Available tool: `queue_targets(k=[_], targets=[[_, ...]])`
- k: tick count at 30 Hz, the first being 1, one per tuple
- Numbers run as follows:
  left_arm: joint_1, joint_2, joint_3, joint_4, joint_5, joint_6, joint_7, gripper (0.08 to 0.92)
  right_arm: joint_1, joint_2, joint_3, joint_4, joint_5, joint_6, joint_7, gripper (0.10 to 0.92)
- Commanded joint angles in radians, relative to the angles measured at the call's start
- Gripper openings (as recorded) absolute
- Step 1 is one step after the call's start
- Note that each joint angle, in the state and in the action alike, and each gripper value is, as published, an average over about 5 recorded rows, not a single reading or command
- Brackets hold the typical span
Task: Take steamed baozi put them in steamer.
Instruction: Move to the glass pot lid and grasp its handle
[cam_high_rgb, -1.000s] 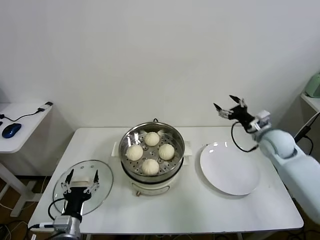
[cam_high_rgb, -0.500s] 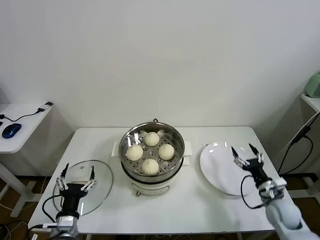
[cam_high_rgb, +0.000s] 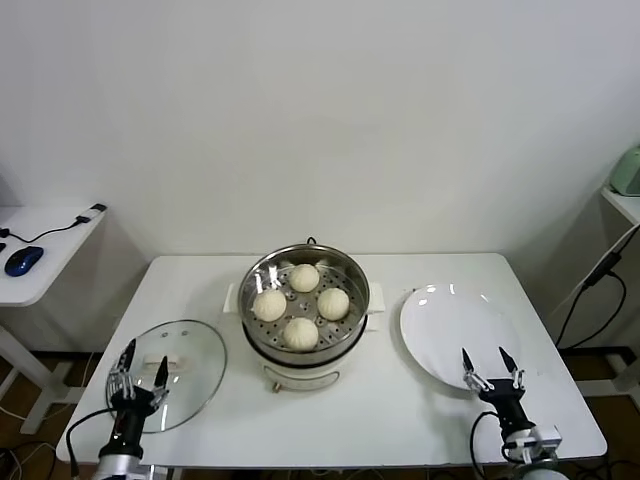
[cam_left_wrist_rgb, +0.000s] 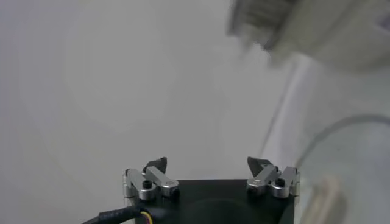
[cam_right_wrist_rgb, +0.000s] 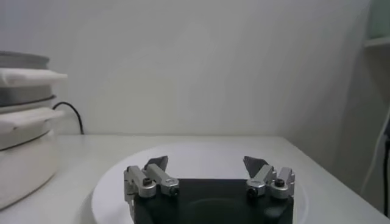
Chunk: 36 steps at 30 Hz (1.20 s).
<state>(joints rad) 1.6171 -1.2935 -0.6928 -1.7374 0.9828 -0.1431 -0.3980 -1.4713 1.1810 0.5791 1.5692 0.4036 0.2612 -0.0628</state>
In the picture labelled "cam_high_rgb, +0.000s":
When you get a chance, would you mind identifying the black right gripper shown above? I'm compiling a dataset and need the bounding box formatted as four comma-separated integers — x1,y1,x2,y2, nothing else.
461,346,534,437

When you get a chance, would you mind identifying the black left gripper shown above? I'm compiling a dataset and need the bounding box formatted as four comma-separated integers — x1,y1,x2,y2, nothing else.
106,338,171,447

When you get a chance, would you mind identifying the round glass pot lid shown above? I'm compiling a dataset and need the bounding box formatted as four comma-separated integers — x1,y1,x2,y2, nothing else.
105,319,229,434

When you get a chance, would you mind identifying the white steamed baozi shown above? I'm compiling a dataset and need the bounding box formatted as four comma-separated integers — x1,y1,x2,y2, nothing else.
253,290,288,323
289,263,320,293
283,317,320,352
316,287,351,321

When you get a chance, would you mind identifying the stainless steel steamer basket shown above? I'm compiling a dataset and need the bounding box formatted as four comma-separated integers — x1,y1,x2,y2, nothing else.
224,243,387,365

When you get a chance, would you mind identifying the white round plate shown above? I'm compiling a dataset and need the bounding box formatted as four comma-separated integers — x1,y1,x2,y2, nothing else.
398,282,523,392

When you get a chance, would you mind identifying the white computer desk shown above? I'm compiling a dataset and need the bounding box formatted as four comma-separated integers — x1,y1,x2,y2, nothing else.
0,203,109,434

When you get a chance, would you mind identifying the blue computer mouse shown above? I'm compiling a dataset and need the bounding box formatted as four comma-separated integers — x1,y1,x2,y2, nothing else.
4,245,45,276

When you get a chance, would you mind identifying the white appliance stand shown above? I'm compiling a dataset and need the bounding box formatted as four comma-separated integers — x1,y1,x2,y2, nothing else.
552,185,640,399

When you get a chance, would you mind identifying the mint green appliance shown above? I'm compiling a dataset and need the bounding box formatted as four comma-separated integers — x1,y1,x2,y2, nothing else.
610,144,640,197

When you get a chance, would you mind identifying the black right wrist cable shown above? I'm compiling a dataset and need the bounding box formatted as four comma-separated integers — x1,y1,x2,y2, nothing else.
470,410,506,480

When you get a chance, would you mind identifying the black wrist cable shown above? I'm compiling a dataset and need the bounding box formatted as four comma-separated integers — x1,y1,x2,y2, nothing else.
470,410,506,480
66,407,119,476

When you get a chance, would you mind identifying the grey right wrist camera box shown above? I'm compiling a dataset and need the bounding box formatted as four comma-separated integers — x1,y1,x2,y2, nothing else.
504,425,562,461

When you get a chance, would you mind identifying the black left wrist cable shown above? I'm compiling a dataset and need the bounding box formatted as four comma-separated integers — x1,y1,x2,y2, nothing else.
66,407,119,476

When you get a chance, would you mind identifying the black power adapter cable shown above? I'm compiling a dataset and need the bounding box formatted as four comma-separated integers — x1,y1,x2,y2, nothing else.
555,252,629,351

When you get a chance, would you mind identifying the black cable with adapter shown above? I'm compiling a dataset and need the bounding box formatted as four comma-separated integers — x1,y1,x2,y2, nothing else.
0,202,109,241

